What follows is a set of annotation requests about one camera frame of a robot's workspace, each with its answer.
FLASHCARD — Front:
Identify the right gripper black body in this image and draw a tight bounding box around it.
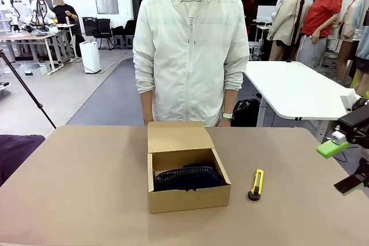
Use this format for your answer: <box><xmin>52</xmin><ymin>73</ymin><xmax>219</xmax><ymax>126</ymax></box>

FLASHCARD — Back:
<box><xmin>337</xmin><ymin>107</ymin><xmax>369</xmax><ymax>146</ymax></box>

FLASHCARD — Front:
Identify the navy zipper pouch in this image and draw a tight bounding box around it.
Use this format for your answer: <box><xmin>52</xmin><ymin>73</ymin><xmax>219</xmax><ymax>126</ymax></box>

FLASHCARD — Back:
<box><xmin>153</xmin><ymin>165</ymin><xmax>224</xmax><ymax>193</ymax></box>

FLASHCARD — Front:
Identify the person's right forearm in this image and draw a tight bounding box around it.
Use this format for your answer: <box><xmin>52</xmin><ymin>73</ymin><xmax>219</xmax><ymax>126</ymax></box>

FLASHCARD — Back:
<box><xmin>139</xmin><ymin>92</ymin><xmax>155</xmax><ymax>116</ymax></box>

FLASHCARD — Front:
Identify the person's left forearm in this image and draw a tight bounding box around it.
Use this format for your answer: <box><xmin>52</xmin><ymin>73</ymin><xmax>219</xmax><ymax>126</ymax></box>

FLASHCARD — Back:
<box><xmin>221</xmin><ymin>89</ymin><xmax>239</xmax><ymax>115</ymax></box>

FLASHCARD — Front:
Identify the brown cardboard box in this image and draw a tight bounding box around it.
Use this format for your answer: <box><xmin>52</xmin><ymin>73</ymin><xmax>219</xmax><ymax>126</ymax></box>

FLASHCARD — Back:
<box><xmin>146</xmin><ymin>121</ymin><xmax>232</xmax><ymax>215</ymax></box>

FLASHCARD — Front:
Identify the right gripper small white module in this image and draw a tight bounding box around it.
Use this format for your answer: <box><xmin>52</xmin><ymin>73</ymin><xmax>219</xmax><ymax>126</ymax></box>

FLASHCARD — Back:
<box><xmin>331</xmin><ymin>131</ymin><xmax>347</xmax><ymax>145</ymax></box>

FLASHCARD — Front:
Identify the white folding table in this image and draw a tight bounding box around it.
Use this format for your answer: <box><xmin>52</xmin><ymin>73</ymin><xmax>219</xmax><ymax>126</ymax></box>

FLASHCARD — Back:
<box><xmin>243</xmin><ymin>60</ymin><xmax>361</xmax><ymax>146</ymax></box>

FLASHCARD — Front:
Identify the yellow black utility knife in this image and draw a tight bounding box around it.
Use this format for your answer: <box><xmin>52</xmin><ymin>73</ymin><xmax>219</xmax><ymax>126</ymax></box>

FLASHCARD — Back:
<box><xmin>247</xmin><ymin>168</ymin><xmax>265</xmax><ymax>202</ymax></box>

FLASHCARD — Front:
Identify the black bag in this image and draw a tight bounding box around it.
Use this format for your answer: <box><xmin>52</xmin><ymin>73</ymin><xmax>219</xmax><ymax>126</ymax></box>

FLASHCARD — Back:
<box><xmin>231</xmin><ymin>99</ymin><xmax>262</xmax><ymax>128</ymax></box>

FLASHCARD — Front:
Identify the mannequin with bucket hat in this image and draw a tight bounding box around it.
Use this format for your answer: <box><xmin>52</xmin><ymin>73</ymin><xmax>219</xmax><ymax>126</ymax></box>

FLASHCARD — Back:
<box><xmin>336</xmin><ymin>0</ymin><xmax>369</xmax><ymax>97</ymax></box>

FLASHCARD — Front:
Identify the person in red shirt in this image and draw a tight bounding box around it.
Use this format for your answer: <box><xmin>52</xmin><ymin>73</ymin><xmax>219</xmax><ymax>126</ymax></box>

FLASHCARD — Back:
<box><xmin>296</xmin><ymin>0</ymin><xmax>344</xmax><ymax>71</ymax></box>

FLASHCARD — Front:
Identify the mannequin with beige coat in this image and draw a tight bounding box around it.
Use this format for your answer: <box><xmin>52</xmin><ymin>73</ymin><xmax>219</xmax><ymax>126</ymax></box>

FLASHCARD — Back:
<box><xmin>266</xmin><ymin>0</ymin><xmax>307</xmax><ymax>62</ymax></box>

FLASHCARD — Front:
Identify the mannequin with dark red top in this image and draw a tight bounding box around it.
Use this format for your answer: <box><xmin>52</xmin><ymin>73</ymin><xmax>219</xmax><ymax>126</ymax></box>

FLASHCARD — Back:
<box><xmin>230</xmin><ymin>0</ymin><xmax>258</xmax><ymax>42</ymax></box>

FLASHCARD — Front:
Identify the person in white jacket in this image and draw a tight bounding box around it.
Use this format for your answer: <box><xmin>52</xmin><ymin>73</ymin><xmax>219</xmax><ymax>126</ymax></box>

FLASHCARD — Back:
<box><xmin>132</xmin><ymin>0</ymin><xmax>250</xmax><ymax>128</ymax></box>

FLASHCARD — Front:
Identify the black office chair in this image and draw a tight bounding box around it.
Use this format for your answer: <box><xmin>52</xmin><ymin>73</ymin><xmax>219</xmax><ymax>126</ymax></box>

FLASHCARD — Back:
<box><xmin>92</xmin><ymin>18</ymin><xmax>115</xmax><ymax>51</ymax></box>

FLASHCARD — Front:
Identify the white air purifier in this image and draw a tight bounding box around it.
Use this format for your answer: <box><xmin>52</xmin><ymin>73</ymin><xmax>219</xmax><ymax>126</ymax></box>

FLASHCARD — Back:
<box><xmin>78</xmin><ymin>41</ymin><xmax>102</xmax><ymax>74</ymax></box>

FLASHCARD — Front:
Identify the person in black shirt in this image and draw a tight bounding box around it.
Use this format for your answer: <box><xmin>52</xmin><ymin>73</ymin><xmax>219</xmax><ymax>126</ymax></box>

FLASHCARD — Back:
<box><xmin>52</xmin><ymin>0</ymin><xmax>86</xmax><ymax>58</ymax></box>

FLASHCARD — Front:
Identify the black tripod leg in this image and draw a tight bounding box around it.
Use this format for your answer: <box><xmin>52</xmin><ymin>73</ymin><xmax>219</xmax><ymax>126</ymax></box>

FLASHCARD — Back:
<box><xmin>0</xmin><ymin>49</ymin><xmax>57</xmax><ymax>130</ymax></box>

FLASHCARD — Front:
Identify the background work table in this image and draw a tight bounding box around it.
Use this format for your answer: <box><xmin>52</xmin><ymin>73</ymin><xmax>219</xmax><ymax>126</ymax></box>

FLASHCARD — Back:
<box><xmin>0</xmin><ymin>22</ymin><xmax>78</xmax><ymax>75</ymax></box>

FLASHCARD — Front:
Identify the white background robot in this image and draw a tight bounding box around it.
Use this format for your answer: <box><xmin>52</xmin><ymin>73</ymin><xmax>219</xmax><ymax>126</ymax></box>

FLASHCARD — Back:
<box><xmin>29</xmin><ymin>0</ymin><xmax>56</xmax><ymax>27</ymax></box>

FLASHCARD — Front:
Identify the black floor cable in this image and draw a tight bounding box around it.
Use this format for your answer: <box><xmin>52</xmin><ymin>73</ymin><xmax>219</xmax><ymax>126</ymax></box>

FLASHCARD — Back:
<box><xmin>325</xmin><ymin>138</ymin><xmax>369</xmax><ymax>163</ymax></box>

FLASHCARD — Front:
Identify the right gripper white camera box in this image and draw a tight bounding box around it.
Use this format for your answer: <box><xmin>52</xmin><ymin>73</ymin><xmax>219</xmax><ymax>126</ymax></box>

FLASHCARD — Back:
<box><xmin>340</xmin><ymin>90</ymin><xmax>362</xmax><ymax>112</ymax></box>

